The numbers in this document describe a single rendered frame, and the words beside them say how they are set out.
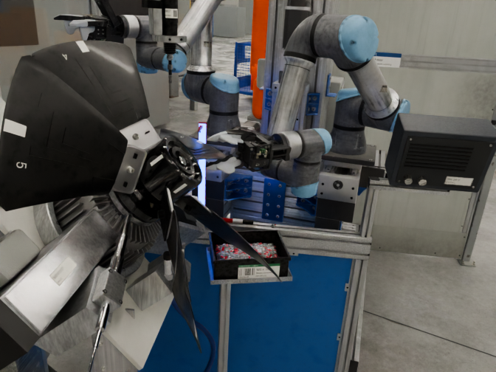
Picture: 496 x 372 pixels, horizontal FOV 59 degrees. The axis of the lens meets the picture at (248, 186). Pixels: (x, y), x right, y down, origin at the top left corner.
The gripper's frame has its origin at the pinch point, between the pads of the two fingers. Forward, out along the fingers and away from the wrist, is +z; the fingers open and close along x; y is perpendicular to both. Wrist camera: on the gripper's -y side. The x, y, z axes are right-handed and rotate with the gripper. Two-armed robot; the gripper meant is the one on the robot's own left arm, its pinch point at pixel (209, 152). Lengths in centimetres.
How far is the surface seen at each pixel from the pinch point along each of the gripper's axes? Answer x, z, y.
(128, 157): -8.2, 24.4, 15.2
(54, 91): -22.3, 36.5, 18.6
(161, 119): 152, -150, -429
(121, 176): -5.0, 26.2, 16.1
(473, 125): -9, -71, 22
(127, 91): -15.4, 19.2, -2.8
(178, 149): -7.0, 13.0, 11.6
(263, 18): 9, -227, -331
